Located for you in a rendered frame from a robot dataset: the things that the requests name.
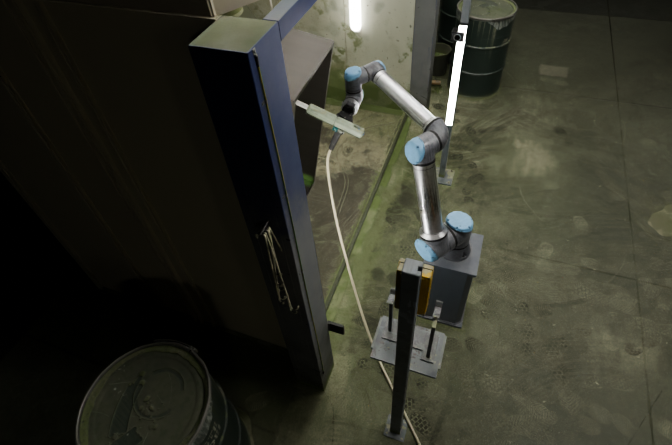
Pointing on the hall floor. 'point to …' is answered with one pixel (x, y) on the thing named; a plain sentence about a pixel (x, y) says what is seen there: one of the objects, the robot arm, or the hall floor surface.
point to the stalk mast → (409, 290)
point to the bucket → (441, 59)
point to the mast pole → (449, 125)
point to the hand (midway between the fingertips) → (339, 129)
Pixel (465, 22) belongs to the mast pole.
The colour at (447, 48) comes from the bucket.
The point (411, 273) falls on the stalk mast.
